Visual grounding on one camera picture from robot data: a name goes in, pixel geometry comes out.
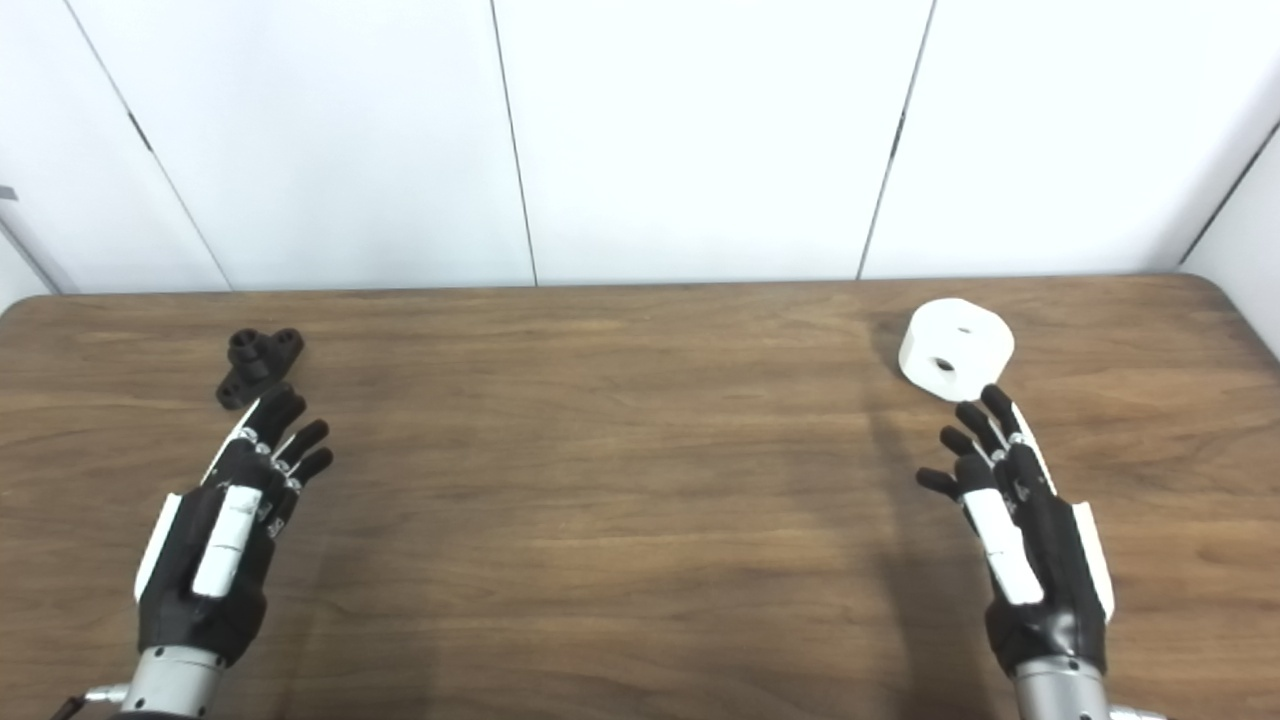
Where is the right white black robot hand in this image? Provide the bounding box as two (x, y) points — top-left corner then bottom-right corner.
(916, 384), (1116, 679)

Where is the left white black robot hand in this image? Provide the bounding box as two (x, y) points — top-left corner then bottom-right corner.
(134, 384), (335, 669)

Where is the round white plastic piece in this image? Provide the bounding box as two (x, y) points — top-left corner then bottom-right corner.
(898, 298), (1016, 403)

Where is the black plastic holder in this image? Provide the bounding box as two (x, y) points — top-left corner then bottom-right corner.
(216, 327), (306, 411)

